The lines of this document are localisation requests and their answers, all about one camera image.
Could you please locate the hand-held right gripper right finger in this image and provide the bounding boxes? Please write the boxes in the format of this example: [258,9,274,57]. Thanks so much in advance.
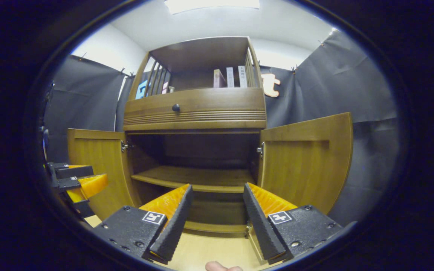
[243,182,343,265]

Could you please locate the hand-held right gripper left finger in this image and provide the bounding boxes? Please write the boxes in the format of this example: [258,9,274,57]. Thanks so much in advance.
[94,184,194,264]

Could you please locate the wooden shoe cabinet door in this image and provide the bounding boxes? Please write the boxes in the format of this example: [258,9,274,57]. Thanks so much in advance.
[257,112,354,216]
[67,128,141,221]

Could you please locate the wooden double-door shoe cabinet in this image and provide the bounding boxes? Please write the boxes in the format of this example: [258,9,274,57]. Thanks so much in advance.
[122,36,267,238]

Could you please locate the wooden inner cabinet shelf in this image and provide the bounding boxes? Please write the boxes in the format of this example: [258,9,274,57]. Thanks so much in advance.
[131,165,257,193]

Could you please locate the wooden cabinet drawer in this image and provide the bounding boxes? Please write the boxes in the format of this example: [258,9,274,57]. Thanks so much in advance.
[123,87,267,131]

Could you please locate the white spine book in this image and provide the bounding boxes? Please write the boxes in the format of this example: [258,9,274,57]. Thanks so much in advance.
[237,65,248,88]

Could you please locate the black backdrop cloth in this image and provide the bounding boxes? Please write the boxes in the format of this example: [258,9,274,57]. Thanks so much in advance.
[43,30,399,227]

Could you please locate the large ceiling light panel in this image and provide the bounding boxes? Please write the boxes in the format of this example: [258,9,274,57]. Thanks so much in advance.
[164,0,260,15]

